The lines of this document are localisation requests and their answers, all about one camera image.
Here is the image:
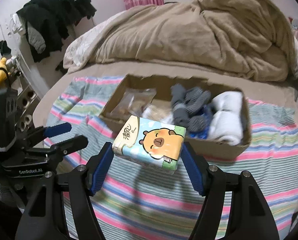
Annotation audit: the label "clear snack bag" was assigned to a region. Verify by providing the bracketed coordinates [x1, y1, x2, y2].
[109, 88, 157, 120]

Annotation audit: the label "white socks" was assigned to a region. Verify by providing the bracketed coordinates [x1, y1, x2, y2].
[208, 91, 243, 146]

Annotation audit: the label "capybara tissue pack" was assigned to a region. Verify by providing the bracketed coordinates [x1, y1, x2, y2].
[112, 115, 186, 174]

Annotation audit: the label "blue tissue pack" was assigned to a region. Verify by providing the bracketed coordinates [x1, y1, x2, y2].
[188, 103, 214, 139]

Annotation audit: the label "grey dotted socks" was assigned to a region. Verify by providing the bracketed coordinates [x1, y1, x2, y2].
[171, 83, 211, 131]

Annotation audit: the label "white shelf rack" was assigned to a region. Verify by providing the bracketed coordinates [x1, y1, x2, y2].
[7, 56, 40, 132]

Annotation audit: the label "striped colourful towel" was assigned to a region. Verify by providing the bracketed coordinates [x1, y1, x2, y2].
[37, 76, 298, 239]

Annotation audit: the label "white floral quilt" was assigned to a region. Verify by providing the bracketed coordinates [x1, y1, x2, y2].
[63, 11, 125, 73]

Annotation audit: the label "brown cardboard box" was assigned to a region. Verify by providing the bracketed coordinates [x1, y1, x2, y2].
[99, 74, 252, 160]

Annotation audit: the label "bag of cotton swabs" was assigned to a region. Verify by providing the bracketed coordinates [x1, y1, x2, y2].
[142, 104, 173, 124]

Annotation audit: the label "pile of black clothes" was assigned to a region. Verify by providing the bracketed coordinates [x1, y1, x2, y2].
[16, 0, 96, 62]

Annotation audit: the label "beige fleece blanket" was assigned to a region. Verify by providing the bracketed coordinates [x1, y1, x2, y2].
[67, 0, 297, 82]

